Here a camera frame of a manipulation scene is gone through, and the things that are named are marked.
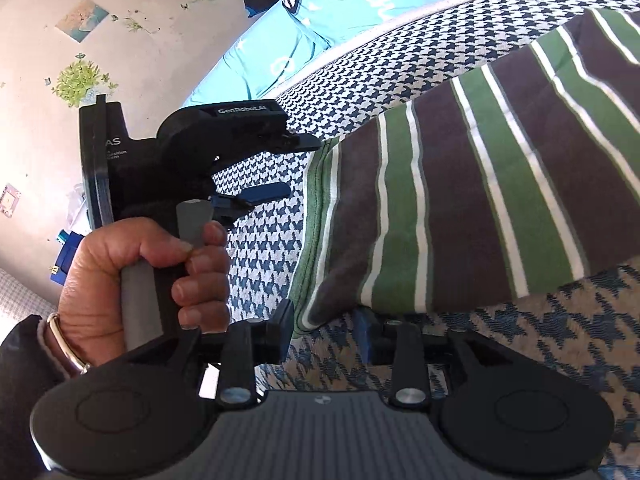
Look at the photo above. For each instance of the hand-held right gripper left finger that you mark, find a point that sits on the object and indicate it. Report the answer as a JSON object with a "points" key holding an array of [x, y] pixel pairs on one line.
{"points": [[286, 332]]}

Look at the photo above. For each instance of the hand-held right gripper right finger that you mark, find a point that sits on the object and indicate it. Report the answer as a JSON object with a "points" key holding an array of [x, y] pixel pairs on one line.
{"points": [[362, 342]]}

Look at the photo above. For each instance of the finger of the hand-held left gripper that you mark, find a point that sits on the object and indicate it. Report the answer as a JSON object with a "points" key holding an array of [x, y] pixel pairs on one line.
{"points": [[302, 142], [265, 193]]}

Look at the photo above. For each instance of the green brown striped t-shirt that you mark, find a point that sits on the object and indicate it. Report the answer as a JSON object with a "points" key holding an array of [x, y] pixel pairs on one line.
{"points": [[475, 185]]}

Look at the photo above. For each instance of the person's left forearm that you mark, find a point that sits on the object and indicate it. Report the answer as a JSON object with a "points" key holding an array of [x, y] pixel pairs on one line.
{"points": [[20, 385]]}

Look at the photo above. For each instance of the person's left hand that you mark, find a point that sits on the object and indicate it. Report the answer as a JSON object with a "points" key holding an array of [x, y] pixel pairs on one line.
{"points": [[95, 280]]}

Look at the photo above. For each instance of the houndstooth sofa mat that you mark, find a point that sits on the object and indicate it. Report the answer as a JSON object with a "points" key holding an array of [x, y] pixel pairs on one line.
{"points": [[265, 250]]}

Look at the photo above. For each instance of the clear plastic bag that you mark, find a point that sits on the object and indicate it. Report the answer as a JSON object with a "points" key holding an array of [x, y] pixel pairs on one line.
{"points": [[77, 205]]}

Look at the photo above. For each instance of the blue storage box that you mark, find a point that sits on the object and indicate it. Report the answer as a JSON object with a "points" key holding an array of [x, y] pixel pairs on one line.
{"points": [[67, 260]]}

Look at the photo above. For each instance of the metal bangle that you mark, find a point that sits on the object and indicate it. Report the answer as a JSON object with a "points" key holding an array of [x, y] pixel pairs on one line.
{"points": [[62, 345]]}

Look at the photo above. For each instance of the green plant wall sticker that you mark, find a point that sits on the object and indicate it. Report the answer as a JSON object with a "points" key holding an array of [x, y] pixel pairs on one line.
{"points": [[77, 82]]}

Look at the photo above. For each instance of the wall socket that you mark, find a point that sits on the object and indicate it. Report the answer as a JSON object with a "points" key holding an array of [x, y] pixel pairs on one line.
{"points": [[10, 201]]}

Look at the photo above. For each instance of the square flower wall picture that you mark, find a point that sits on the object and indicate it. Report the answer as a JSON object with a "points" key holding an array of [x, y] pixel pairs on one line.
{"points": [[82, 20]]}

